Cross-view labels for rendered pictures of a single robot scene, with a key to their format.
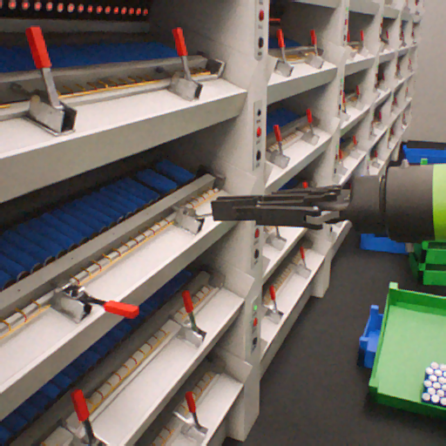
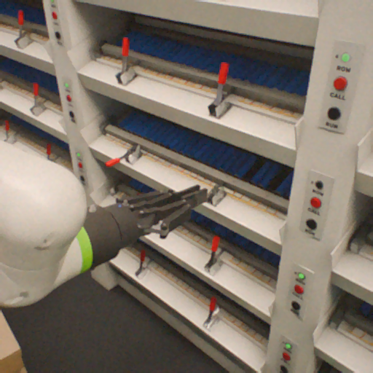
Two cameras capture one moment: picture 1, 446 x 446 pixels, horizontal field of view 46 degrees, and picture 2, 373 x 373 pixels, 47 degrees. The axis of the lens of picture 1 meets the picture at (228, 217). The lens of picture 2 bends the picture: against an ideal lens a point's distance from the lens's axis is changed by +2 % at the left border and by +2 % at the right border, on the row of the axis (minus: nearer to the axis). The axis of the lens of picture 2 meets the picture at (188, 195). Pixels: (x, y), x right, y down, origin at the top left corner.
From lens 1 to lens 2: 116 cm
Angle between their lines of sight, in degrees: 95
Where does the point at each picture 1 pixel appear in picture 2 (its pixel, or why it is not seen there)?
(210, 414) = (228, 338)
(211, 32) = not seen: hidden behind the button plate
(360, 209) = not seen: hidden behind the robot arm
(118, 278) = (156, 170)
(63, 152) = (118, 91)
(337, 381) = not seen: outside the picture
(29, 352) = (111, 151)
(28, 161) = (105, 85)
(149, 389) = (172, 243)
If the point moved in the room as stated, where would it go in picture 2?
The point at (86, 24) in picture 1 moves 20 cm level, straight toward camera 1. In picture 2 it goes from (261, 44) to (159, 41)
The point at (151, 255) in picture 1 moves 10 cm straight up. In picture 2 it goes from (178, 181) to (178, 141)
